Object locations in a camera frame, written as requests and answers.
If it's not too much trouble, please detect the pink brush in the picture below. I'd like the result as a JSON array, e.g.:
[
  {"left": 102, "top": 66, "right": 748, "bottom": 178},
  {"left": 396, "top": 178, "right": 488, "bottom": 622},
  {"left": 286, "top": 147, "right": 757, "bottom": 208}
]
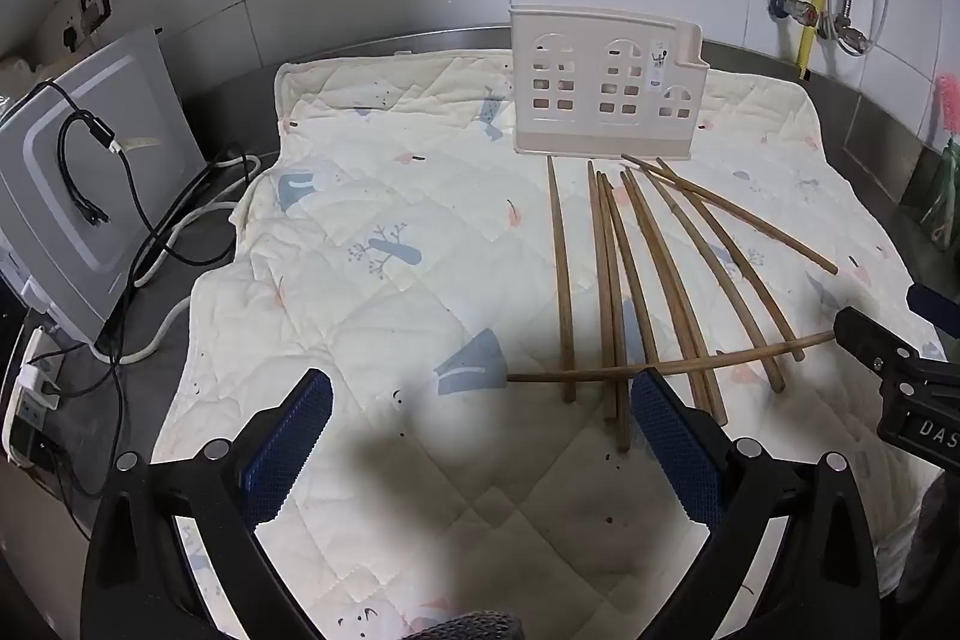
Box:
[{"left": 932, "top": 74, "right": 960, "bottom": 142}]

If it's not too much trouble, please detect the beige plastic utensil holder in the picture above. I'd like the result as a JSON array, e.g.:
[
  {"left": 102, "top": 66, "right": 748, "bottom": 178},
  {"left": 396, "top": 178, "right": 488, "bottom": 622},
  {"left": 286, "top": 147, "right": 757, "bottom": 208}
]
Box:
[{"left": 508, "top": 4, "right": 706, "bottom": 163}]

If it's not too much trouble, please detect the single wooden chopstick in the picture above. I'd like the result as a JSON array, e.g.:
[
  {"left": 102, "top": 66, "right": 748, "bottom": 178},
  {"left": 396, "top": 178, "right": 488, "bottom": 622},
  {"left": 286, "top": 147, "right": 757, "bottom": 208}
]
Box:
[{"left": 507, "top": 331, "right": 836, "bottom": 384}]

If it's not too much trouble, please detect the row of wooden chopsticks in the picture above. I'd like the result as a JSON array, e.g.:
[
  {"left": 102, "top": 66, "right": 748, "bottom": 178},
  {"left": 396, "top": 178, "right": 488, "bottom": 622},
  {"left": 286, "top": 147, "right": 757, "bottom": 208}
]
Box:
[{"left": 546, "top": 154, "right": 839, "bottom": 453}]

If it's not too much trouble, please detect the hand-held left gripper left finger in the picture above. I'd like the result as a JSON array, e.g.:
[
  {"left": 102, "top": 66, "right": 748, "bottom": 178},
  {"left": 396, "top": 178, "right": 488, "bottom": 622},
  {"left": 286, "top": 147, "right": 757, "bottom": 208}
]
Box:
[{"left": 81, "top": 368, "right": 335, "bottom": 640}]

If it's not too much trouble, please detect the white cable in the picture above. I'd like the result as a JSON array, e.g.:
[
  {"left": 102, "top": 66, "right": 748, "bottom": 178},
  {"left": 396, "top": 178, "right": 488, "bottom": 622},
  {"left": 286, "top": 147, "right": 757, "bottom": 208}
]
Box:
[{"left": 97, "top": 149, "right": 263, "bottom": 363}]

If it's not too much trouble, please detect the cream printed quilted blanket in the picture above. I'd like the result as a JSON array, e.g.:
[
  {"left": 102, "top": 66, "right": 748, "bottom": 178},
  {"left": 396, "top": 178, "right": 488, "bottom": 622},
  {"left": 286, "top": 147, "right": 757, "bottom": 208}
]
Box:
[{"left": 150, "top": 47, "right": 946, "bottom": 640}]

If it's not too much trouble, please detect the grey box appliance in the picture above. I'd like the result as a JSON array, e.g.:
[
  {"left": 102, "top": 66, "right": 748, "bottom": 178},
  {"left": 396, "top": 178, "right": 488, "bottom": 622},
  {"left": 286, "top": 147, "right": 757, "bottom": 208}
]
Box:
[{"left": 0, "top": 25, "right": 209, "bottom": 348}]

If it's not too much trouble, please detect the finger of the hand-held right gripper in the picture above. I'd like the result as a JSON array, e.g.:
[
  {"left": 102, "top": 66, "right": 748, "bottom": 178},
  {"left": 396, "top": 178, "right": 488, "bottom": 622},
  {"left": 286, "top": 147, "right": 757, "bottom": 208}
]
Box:
[
  {"left": 906, "top": 284, "right": 960, "bottom": 320},
  {"left": 832, "top": 306, "right": 925, "bottom": 378}
]

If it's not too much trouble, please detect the red-handled metal valve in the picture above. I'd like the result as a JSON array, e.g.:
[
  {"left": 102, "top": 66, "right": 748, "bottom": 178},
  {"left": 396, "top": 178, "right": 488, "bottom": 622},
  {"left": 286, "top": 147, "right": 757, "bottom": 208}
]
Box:
[{"left": 763, "top": 0, "right": 822, "bottom": 26}]

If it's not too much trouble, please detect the person's left hand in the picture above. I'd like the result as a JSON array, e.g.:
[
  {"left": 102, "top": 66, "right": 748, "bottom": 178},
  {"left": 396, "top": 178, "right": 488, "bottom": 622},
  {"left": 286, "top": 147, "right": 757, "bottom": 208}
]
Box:
[{"left": 405, "top": 610, "right": 524, "bottom": 640}]

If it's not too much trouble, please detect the white power strip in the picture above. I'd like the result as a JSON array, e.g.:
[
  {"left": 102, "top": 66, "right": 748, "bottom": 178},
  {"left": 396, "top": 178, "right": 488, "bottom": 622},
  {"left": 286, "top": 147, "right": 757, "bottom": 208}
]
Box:
[{"left": 0, "top": 325, "right": 65, "bottom": 465}]

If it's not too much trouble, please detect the black cable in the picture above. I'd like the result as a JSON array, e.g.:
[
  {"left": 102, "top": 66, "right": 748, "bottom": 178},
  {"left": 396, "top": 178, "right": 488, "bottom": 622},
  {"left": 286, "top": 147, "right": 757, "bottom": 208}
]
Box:
[{"left": 34, "top": 79, "right": 181, "bottom": 289}]

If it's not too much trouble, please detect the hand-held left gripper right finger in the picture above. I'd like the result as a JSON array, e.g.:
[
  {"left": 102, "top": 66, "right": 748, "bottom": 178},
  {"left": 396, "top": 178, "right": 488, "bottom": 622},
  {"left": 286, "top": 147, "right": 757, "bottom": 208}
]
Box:
[{"left": 630, "top": 368, "right": 886, "bottom": 640}]

